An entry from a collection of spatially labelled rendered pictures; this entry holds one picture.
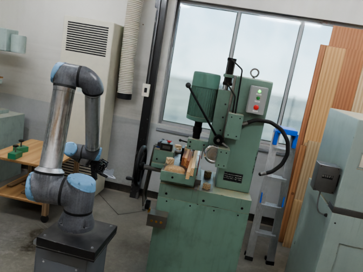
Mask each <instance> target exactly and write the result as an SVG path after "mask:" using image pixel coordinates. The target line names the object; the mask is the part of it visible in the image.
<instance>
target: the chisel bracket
mask: <svg viewBox="0 0 363 272"><path fill-rule="evenodd" d="M208 142H209V140H206V139H195V138H192V137H188V140H187V146H186V148H187V149H192V151H195V150H196V151H202V149H203V148H202V145H203V144H204V145H205V148H206V147H207V146H208ZM205 148H204V150H205Z"/></svg>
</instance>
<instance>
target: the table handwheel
mask: <svg viewBox="0 0 363 272"><path fill-rule="evenodd" d="M142 154H143V156H142ZM141 157H142V159H141ZM146 159H147V147H146V146H145V145H143V146H142V147H141V148H140V150H139V152H138V155H137V159H136V163H135V169H134V173H133V184H134V186H135V187H138V186H139V185H140V183H141V181H142V178H143V175H144V171H145V169H146V170H150V171H155V172H161V170H162V168H156V167H151V166H150V165H147V164H146ZM140 160H141V161H140ZM138 170H139V171H138ZM137 179H138V180H137Z"/></svg>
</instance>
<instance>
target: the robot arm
mask: <svg viewBox="0 0 363 272"><path fill-rule="evenodd" d="M50 77H51V78H50V81H51V82H52V83H53V90H52V96H51V102H50V108H49V114H48V120H47V123H46V129H45V135H44V141H43V147H42V153H41V159H40V163H39V166H38V167H36V168H35V169H34V172H31V173H30V174H29V176H28V177H27V180H26V183H25V195H26V197H27V199H28V200H30V201H35V202H40V203H48V204H52V205H59V206H64V209H63V212H62V214H61V216H60V218H59V219H58V228H59V229H60V230H62V231H64V232H67V233H71V234H82V233H87V232H89V231H91V230H93V228H94V226H95V221H94V218H93V213H92V211H93V203H94V199H95V191H96V180H97V174H99V175H101V176H103V177H105V178H108V179H114V180H115V179H116V178H115V177H114V176H113V173H114V169H113V168H112V169H110V170H109V169H105V168H107V166H108V163H109V162H107V161H106V160H104V159H100V156H101V153H102V148H101V147H100V145H99V134H100V96H101V95H102V94H103V92H104V86H103V83H102V81H101V79H100V78H99V76H98V75H97V74H96V73H95V72H94V71H93V70H91V69H90V68H88V67H86V66H80V65H75V64H69V63H62V62H57V63H56V64H55V65H54V66H53V68H52V71H51V75H50ZM77 87H80V88H81V89H82V93H83V94H84V95H85V145H82V144H75V143H74V142H67V143H66V139H67V134H68V129H69V123H70V117H71V111H72V105H73V99H74V95H75V91H76V88H77ZM64 154H65V155H66V156H67V157H69V158H71V159H73V160H75V161H76V162H78V163H80V164H81V165H83V166H88V167H89V166H90V167H91V176H89V175H85V174H82V173H73V174H69V175H68V177H64V173H65V172H64V171H63V170H62V162H63V156H64Z"/></svg>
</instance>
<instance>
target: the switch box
mask: <svg viewBox="0 0 363 272"><path fill-rule="evenodd" d="M258 90H261V93H260V94H261V96H260V95H256V94H257V93H258ZM267 94H268V88H265V87H260V86H253V85H251V87H250V92H249V95H248V101H247V105H246V112H247V113H253V114H259V115H263V113H264V108H265V104H266V99H267ZM257 96H259V97H260V99H259V100H258V101H260V102H255V100H256V97H257ZM254 105H258V106H259V108H258V109H257V110H256V111H258V112H253V110H255V109H254V108H253V107H254Z"/></svg>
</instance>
